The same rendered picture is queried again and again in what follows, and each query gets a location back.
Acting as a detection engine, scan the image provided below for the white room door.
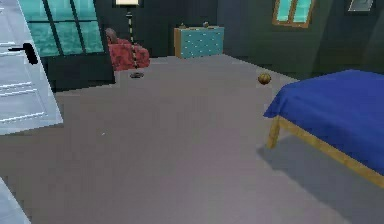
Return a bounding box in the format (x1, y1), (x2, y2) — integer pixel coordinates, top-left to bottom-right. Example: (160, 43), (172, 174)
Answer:
(0, 0), (64, 136)

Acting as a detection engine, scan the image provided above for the large dark-framed window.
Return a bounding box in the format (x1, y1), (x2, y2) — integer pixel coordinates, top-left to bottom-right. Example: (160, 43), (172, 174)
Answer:
(18, 0), (116, 93)

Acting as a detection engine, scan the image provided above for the black striped floor lamp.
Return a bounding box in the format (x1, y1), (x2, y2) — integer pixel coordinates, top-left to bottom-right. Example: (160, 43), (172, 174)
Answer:
(114, 0), (145, 79)

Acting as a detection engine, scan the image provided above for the wooden-framed window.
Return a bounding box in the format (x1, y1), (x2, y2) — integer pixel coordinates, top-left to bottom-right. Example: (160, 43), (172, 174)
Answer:
(271, 0), (316, 29)

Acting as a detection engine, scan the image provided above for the red armchair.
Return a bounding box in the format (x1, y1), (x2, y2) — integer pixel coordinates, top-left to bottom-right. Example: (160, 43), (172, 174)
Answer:
(105, 27), (151, 72)

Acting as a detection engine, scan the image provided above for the grey framed wall picture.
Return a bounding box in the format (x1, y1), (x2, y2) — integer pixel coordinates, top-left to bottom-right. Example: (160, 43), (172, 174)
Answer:
(347, 0), (375, 13)

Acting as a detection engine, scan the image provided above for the orange basketball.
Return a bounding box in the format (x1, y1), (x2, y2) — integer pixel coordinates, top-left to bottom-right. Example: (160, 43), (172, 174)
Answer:
(257, 72), (272, 86)

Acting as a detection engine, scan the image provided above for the blue bed with wooden frame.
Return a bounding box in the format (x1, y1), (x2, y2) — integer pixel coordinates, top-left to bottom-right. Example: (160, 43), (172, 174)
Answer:
(263, 69), (384, 190)

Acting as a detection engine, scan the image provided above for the black door handle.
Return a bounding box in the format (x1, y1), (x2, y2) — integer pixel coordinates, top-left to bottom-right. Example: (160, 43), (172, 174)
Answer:
(7, 42), (40, 66)

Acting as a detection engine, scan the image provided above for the teal chest of drawers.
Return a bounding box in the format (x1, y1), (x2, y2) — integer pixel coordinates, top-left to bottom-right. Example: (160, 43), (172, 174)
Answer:
(173, 25), (225, 60)

